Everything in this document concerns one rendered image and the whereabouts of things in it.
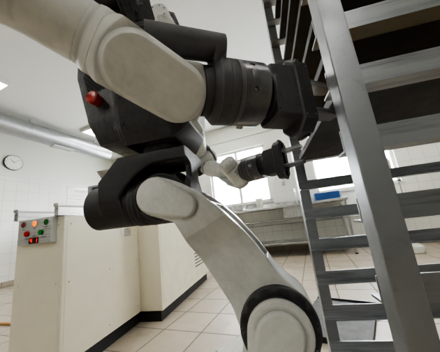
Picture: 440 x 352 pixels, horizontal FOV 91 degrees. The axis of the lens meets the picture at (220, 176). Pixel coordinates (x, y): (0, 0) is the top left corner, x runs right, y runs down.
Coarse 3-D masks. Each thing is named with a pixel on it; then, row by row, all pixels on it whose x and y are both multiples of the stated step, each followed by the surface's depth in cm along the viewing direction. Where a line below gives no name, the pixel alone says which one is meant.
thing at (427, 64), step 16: (432, 48) 28; (368, 64) 29; (384, 64) 29; (400, 64) 29; (416, 64) 28; (432, 64) 28; (368, 80) 29; (384, 80) 29; (400, 80) 29; (416, 80) 30
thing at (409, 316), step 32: (320, 0) 29; (320, 32) 30; (352, 64) 27; (352, 96) 26; (352, 128) 25; (352, 160) 26; (384, 160) 24; (384, 192) 24; (384, 224) 23; (384, 256) 22; (384, 288) 23; (416, 288) 21; (416, 320) 21
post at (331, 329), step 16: (272, 16) 82; (272, 32) 81; (272, 48) 80; (304, 176) 69; (304, 192) 68; (304, 208) 67; (320, 256) 64; (320, 288) 62; (320, 304) 64; (336, 336) 59
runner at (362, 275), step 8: (424, 264) 58; (432, 264) 57; (320, 272) 63; (328, 272) 62; (336, 272) 62; (344, 272) 61; (352, 272) 61; (360, 272) 60; (368, 272) 60; (320, 280) 62; (328, 280) 62; (336, 280) 61; (344, 280) 61; (352, 280) 60; (360, 280) 59; (368, 280) 58
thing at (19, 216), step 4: (16, 212) 125; (20, 212) 127; (24, 212) 129; (28, 212) 131; (32, 212) 133; (36, 212) 135; (40, 212) 137; (44, 212) 140; (48, 212) 142; (52, 212) 145; (16, 216) 125; (20, 216) 126; (24, 216) 129; (28, 216) 130; (32, 216) 133; (36, 216) 135; (40, 216) 137; (44, 216) 140; (48, 216) 142; (52, 216) 145; (16, 220) 125; (20, 220) 126; (24, 220) 128
